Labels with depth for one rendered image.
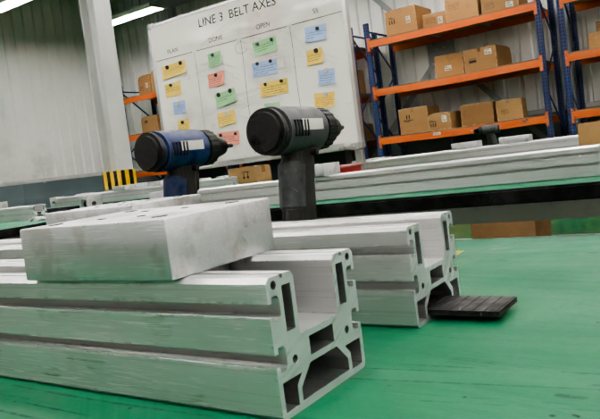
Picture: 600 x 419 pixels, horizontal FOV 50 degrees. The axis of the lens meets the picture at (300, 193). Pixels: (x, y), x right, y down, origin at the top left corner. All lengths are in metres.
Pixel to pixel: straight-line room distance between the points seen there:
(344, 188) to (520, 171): 0.59
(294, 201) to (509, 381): 0.44
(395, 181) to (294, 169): 1.32
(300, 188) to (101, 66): 8.62
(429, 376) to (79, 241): 0.26
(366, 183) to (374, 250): 1.59
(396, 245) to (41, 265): 0.28
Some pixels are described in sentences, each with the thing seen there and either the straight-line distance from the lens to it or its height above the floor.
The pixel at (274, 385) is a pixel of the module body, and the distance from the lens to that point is 0.39.
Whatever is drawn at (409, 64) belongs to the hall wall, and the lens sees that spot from 11.83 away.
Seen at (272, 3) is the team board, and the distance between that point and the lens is 3.92.
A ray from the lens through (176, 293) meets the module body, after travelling 0.43.
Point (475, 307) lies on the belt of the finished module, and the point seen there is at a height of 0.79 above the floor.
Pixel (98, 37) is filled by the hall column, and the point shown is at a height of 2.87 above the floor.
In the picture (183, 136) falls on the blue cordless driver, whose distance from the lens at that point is 0.98.
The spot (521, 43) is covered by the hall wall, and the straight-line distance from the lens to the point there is 11.21.
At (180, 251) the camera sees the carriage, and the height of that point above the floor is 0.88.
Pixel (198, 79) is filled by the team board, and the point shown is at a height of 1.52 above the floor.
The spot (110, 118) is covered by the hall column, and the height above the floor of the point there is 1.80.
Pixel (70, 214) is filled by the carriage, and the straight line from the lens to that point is 0.81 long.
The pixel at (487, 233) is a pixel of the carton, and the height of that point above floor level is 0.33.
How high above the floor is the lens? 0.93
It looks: 3 degrees down
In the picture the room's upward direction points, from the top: 7 degrees counter-clockwise
